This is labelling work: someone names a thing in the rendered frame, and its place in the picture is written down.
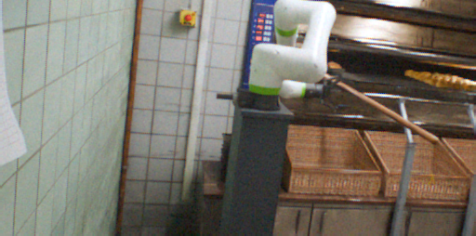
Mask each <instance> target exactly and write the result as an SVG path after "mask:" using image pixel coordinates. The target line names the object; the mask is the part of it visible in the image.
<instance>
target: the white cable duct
mask: <svg viewBox="0 0 476 236"><path fill-rule="evenodd" d="M211 4H212V0H204V4H203V13H202V21H201V30H200V38H199V46H198V54H197V62H196V71H195V79H194V88H193V95H192V111H191V120H190V128H189V136H188V145H187V152H186V161H185V169H184V178H183V186H182V194H181V199H188V200H189V198H190V188H191V181H192V165H193V157H194V149H195V140H196V133H197V125H198V116H199V109H200V100H201V93H202V84H203V76H204V68H205V52H206V45H207V36H208V28H209V21H210V12H211Z"/></svg>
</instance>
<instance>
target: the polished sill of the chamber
mask: <svg viewBox="0 0 476 236"><path fill-rule="evenodd" d="M350 81H354V83H346V82H343V83H344V84H346V85H349V86H351V87H360V88H369V89H377V90H387V91H395V92H404V93H413V94H421V95H430V96H439V97H448V98H464V99H473V100H476V94H473V93H465V92H456V91H448V90H440V89H431V88H423V87H414V86H406V85H390V84H381V83H373V82H365V81H356V80H350Z"/></svg>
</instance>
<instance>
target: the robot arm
mask: <svg viewBox="0 0 476 236"><path fill-rule="evenodd" d="M336 17H337V13H336V11H335V9H334V7H333V6H332V5H331V4H329V3H327V2H317V1H307V0H277V1H276V2H275V4H274V7H273V21H274V29H275V30H276V36H277V44H278V45H274V44H258V45H255V46H254V48H253V52H252V59H251V66H250V73H249V81H248V84H249V89H248V88H236V92H232V93H231V94H222V93H217V94H216V98H220V99H231V102H233V103H234V102H235V103H236V104H237V106H239V107H242V108H245V107H248V108H251V109H255V110H261V111H279V110H280V109H281V108H282V104H281V101H280V96H281V97H283V98H310V99H313V98H321V99H322V101H321V102H320V103H321V104H323V105H325V106H327V107H328V108H330V109H331V110H333V111H337V109H344V107H346V108H350V105H342V104H336V103H335V102H334V101H333V100H332V99H331V98H330V96H331V88H332V87H333V86H334V85H336V84H337V83H339V82H340V81H341V82H346V83H354V81H350V80H349V79H348V78H342V74H338V75H335V76H333V77H330V78H324V76H325V74H326V72H327V45H328V39H329V35H330V32H331V29H332V27H333V25H334V22H335V20H336ZM299 24H305V25H309V26H308V30H307V35H306V38H305V41H304V44H303V46H302V48H297V47H296V41H297V37H298V27H299ZM323 78H324V84H322V85H321V84H315V83H317V82H319V81H321V80H322V79H323ZM335 79H337V80H336V81H335V82H333V83H332V84H330V85H327V84H326V83H328V82H330V81H332V80H335ZM326 98H327V99H328V100H329V101H330V102H331V103H332V104H333V105H334V106H335V108H333V107H332V106H330V105H329V104H327V103H325V101H324V99H326Z"/></svg>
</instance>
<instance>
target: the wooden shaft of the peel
mask: <svg viewBox="0 0 476 236"><path fill-rule="evenodd" d="M337 85H339V86H341V87H342V88H344V89H346V90H347V91H349V92H350V93H352V94H353V95H354V96H356V97H357V98H360V99H361V100H363V101H365V102H366V103H368V104H369V105H371V106H373V107H374V108H376V109H377V110H379V111H381V112H383V113H384V114H386V115H388V116H389V117H390V118H392V119H393V120H395V121H396V122H398V123H400V124H401V125H403V126H405V127H407V128H408V129H410V130H411V131H413V132H415V133H416V134H418V135H420V136H421V137H423V138H424V139H426V140H427V141H429V142H430V143H432V144H434V145H437V144H439V142H440V140H439V139H438V138H437V137H435V136H434V135H432V134H431V133H429V132H428V131H426V130H424V129H423V128H421V127H419V126H417V125H415V124H413V123H412V122H410V121H408V120H406V119H405V118H403V117H402V116H401V115H399V114H397V113H395V112H394V111H391V110H390V109H388V108H386V107H384V106H383V105H381V104H379V103H378V102H376V101H374V100H372V99H371V98H369V97H368V96H366V95H364V94H362V93H361V92H359V91H357V90H355V89H354V88H352V87H350V86H349V85H346V84H344V83H343V82H341V81H340V82H339V83H337Z"/></svg>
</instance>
